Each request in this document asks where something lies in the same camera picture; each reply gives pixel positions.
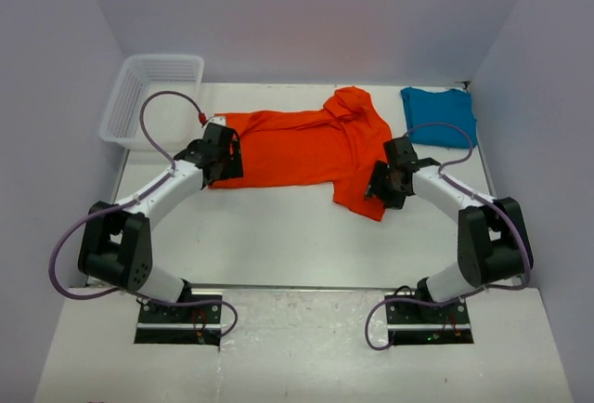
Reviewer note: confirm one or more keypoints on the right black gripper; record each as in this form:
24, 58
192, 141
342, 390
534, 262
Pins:
376, 188

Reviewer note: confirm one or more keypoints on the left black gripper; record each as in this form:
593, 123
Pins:
232, 169

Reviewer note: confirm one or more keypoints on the orange t shirt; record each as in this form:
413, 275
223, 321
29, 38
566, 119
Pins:
338, 144

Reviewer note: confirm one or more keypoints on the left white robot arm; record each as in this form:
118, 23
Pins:
117, 241

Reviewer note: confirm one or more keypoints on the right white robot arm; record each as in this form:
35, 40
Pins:
492, 240

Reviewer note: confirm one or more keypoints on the white plastic basket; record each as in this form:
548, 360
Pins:
145, 92

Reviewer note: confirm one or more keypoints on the blue folded t shirt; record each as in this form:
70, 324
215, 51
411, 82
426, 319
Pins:
442, 119

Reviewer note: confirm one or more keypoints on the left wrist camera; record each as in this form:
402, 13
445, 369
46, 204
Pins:
215, 119

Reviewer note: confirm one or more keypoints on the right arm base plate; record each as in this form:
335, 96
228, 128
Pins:
409, 324

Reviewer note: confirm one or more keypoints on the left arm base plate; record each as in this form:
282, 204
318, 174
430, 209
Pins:
165, 325

